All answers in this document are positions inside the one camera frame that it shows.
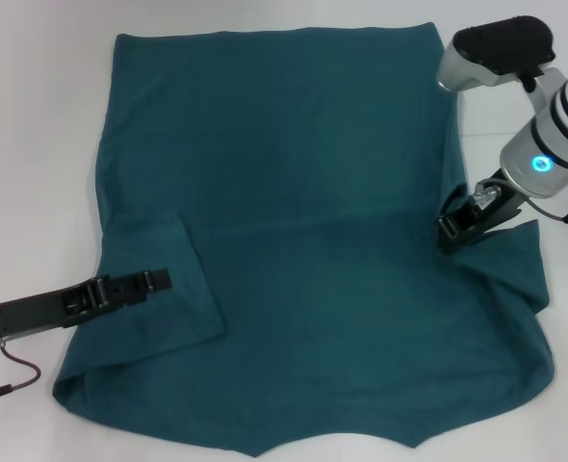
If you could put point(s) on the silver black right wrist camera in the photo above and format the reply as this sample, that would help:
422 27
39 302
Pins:
496 48

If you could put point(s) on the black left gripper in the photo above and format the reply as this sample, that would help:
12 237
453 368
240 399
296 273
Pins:
33 313

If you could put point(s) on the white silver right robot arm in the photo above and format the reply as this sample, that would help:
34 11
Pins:
553 135

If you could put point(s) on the blue teal shirt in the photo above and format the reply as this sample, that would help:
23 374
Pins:
289 192

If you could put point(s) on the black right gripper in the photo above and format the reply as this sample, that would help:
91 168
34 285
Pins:
498 207

